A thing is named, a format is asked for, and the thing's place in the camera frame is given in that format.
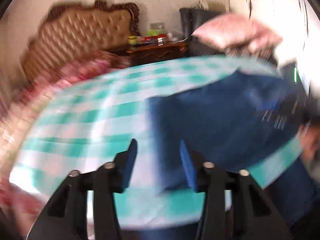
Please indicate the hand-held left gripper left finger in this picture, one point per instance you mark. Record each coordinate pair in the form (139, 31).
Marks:
(130, 155)

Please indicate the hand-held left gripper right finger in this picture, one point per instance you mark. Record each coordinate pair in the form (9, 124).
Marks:
(188, 166)

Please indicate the blue denim pants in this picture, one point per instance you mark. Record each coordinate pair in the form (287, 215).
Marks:
(220, 125)

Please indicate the person's right forearm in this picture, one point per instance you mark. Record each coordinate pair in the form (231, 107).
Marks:
(311, 147)

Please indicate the teal checkered tablecloth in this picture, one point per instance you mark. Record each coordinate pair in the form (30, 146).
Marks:
(95, 120)

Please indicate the plaid blanket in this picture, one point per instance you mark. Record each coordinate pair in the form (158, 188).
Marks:
(250, 51)

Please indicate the large pink floral pillow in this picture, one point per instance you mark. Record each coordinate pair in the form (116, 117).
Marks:
(235, 32)

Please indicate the white wardrobe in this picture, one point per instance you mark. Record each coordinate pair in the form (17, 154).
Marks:
(275, 10)

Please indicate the person's leg in jeans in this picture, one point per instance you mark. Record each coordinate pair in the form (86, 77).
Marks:
(295, 195)

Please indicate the red floral quilt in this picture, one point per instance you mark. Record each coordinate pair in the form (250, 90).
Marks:
(75, 72)

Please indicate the carved wooden nightstand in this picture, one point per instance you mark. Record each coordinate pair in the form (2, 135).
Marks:
(157, 52)

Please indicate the yellow jar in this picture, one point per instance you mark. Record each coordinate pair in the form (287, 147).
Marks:
(132, 40)

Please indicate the red box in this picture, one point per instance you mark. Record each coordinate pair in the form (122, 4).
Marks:
(148, 39)

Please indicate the round metal tin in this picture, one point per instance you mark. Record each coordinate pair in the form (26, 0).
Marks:
(162, 40)

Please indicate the pink floral bedsheet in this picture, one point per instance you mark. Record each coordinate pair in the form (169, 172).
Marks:
(17, 202)

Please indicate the green plastic bag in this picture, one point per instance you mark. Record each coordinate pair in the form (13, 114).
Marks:
(156, 33)

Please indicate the black leather armchair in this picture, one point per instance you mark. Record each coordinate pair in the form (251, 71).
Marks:
(197, 20)

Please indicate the tufted carved wooden headboard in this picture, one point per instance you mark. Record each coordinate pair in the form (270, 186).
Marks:
(80, 35)

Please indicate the grey wall socket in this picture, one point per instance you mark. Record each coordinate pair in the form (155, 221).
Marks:
(157, 25)

